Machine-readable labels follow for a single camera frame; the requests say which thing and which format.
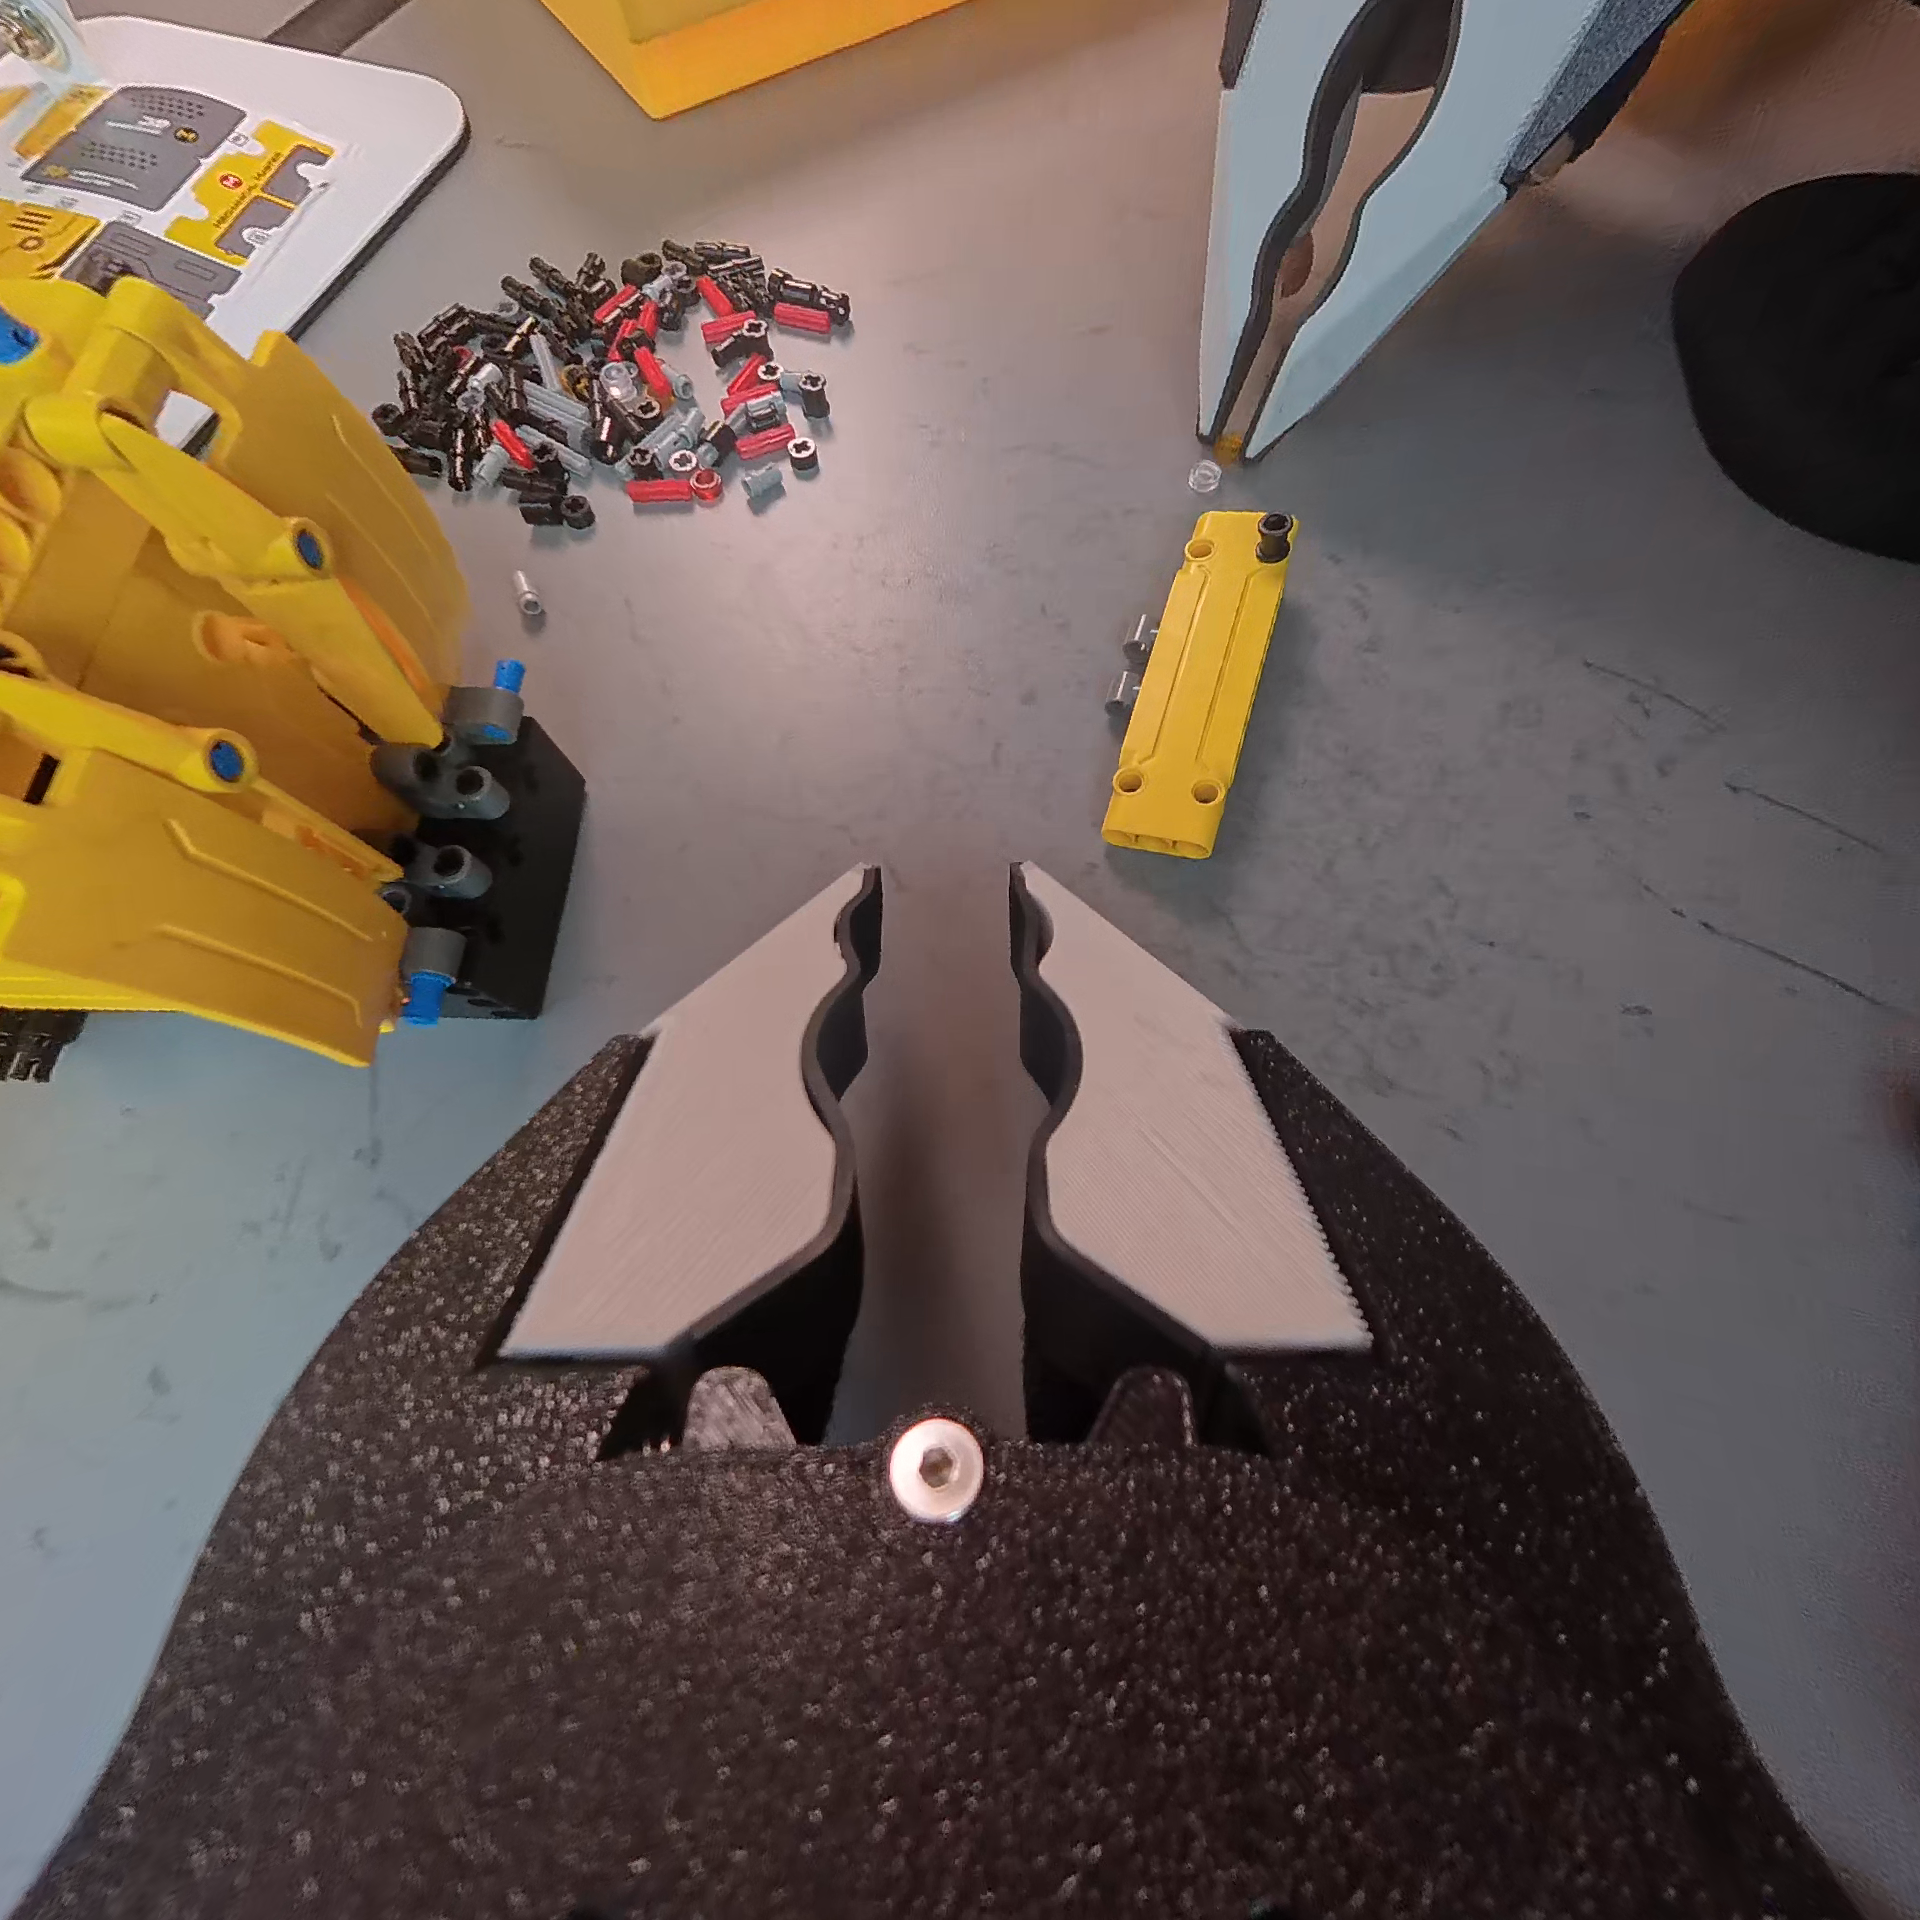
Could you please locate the person's right hand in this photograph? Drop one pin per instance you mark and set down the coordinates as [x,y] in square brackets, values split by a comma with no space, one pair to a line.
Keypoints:
[1299,258]

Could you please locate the black mesh cushion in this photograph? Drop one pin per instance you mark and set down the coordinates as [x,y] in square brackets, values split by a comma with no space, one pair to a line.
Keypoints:
[1816,346]

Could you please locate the yellow lego vehicle model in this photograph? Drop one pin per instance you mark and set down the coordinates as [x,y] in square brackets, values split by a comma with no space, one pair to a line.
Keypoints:
[225,840]

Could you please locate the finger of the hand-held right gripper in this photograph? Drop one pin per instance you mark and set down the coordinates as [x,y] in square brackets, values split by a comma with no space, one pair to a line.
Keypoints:
[1253,135]
[1471,119]

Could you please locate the instruction sheet on white stand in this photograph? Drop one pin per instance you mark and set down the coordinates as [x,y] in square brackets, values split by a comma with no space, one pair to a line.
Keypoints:
[405,135]

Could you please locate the pile of small lego connectors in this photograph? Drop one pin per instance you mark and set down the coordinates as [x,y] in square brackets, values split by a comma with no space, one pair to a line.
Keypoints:
[630,376]

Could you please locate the black lego pin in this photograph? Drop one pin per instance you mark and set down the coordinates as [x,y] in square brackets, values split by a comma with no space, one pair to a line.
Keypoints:
[1277,537]

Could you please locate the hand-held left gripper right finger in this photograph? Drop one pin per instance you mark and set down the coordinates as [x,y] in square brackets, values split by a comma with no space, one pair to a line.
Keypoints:
[1185,1185]

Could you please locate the yellow lego panel piece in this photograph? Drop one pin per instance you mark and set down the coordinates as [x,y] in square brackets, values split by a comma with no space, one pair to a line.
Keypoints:
[1200,690]

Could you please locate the lego instruction sheet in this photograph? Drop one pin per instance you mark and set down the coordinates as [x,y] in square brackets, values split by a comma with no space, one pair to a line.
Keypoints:
[150,165]

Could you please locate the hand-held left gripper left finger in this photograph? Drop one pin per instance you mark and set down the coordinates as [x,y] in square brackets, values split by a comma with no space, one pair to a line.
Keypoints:
[691,1185]

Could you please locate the yellow bin with lego parts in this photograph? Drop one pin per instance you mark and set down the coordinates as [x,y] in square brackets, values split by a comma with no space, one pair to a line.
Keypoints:
[751,44]

